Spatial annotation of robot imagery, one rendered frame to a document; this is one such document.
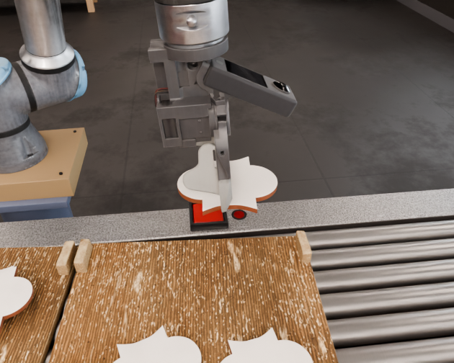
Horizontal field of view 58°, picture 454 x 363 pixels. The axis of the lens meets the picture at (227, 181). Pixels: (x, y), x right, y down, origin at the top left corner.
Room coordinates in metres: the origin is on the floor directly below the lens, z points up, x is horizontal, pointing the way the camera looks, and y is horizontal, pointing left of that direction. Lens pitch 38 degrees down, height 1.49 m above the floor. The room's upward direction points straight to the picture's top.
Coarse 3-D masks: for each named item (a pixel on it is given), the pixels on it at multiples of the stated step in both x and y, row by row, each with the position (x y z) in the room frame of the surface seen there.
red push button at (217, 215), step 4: (196, 204) 0.65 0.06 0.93; (200, 204) 0.65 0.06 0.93; (196, 208) 0.63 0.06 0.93; (200, 208) 0.63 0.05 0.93; (196, 212) 0.62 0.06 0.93; (200, 212) 0.62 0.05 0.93; (212, 212) 0.62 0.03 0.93; (216, 212) 0.62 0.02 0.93; (220, 212) 0.62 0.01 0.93; (196, 216) 0.61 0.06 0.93; (200, 216) 0.61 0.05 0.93; (204, 216) 0.61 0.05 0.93; (208, 216) 0.61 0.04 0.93; (212, 216) 0.61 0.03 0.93; (216, 216) 0.61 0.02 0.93; (220, 216) 0.61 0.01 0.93; (196, 220) 0.60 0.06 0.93; (200, 220) 0.60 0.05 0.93; (204, 220) 0.60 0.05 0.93; (208, 220) 0.60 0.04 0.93; (212, 220) 0.60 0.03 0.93; (216, 220) 0.60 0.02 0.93; (220, 220) 0.60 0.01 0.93
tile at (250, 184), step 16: (240, 160) 0.50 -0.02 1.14; (240, 176) 0.46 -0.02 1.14; (256, 176) 0.46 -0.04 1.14; (272, 176) 0.46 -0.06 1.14; (192, 192) 0.42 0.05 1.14; (240, 192) 0.42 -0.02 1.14; (256, 192) 0.42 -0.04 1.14; (272, 192) 0.43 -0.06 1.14; (208, 208) 0.39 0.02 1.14; (240, 208) 0.40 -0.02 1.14; (256, 208) 0.39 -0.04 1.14
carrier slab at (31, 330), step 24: (0, 264) 0.48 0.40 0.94; (24, 264) 0.48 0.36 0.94; (48, 264) 0.48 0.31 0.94; (72, 264) 0.48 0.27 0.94; (48, 288) 0.43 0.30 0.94; (24, 312) 0.38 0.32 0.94; (48, 312) 0.38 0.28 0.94; (0, 336) 0.34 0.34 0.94; (24, 336) 0.34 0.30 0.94; (48, 336) 0.34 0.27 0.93; (0, 360) 0.30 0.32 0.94; (24, 360) 0.30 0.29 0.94
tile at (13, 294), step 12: (0, 276) 0.42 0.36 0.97; (12, 276) 0.42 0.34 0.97; (0, 288) 0.40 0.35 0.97; (12, 288) 0.40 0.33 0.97; (24, 288) 0.40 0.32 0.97; (0, 300) 0.38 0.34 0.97; (12, 300) 0.38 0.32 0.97; (24, 300) 0.38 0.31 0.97; (0, 312) 0.36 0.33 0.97; (12, 312) 0.36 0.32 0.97; (0, 324) 0.34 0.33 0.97
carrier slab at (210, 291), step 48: (192, 240) 0.54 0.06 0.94; (240, 240) 0.54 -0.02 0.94; (288, 240) 0.54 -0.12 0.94; (96, 288) 0.43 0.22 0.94; (144, 288) 0.43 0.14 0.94; (192, 288) 0.43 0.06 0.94; (240, 288) 0.43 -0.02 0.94; (288, 288) 0.43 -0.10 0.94; (96, 336) 0.34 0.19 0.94; (144, 336) 0.34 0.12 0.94; (192, 336) 0.34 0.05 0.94; (240, 336) 0.34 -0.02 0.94; (288, 336) 0.34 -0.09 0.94
